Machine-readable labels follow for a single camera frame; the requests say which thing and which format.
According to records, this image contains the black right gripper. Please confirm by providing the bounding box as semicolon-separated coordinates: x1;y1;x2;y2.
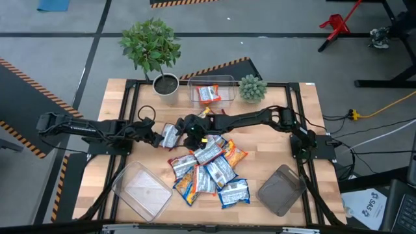
175;114;216;151

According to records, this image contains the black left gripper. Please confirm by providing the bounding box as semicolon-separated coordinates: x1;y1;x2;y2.
129;117;165;149

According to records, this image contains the orange Maruchan noodle pack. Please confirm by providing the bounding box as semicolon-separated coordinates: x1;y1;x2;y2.
196;84;222;105
189;139;226;166
192;164;217;196
222;138;249;169

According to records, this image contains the clear plastic bin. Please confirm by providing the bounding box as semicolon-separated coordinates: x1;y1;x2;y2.
187;75;237;110
111;161;174;224

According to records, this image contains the pale green succulent plant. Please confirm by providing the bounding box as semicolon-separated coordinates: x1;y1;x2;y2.
239;73;268;104

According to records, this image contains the black hazard striped floor mat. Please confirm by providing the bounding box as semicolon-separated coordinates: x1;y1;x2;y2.
178;57;263;82
149;0;220;9
50;152;88;224
0;57;84;159

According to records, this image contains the leafy green potted plant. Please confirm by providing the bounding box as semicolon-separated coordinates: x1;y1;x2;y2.
118;18;182;105

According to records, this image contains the grey tinted plastic bin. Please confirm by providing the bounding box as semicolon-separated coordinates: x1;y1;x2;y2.
255;164;307;218

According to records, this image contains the blue floor mat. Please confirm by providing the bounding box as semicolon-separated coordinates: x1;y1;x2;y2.
36;0;72;13

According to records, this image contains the red metal stand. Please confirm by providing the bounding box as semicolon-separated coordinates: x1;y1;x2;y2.
317;0;363;53

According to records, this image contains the white printed paper sheet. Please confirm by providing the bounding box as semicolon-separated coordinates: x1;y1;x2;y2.
341;187;388;231

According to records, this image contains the person's shoe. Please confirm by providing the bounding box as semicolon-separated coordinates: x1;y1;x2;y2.
368;27;391;49

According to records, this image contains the black laptop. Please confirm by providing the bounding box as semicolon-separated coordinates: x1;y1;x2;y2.
380;178;416;234

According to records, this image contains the person's leg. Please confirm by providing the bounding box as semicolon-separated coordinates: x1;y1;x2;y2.
386;0;416;38

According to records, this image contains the black cable loop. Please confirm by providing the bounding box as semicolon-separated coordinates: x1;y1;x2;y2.
137;105;157;123

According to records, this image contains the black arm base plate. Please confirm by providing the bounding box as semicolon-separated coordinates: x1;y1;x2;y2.
290;135;337;160
86;138;133;156

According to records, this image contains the black cable conduit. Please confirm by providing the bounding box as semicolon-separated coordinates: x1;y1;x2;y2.
77;155;128;222
298;159;344;226

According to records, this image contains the silver metal bracket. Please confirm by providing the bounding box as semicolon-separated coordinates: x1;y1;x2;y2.
281;226;321;234
102;223;139;232

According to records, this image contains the yellow extension cable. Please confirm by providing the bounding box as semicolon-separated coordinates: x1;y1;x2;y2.
349;90;416;120

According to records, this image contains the black power cable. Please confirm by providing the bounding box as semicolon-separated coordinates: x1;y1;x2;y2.
341;149;416;155

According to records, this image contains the white cable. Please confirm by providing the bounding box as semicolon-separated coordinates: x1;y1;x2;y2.
344;120;416;153

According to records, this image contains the black desk leg frame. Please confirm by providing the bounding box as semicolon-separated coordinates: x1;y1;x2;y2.
354;0;416;89

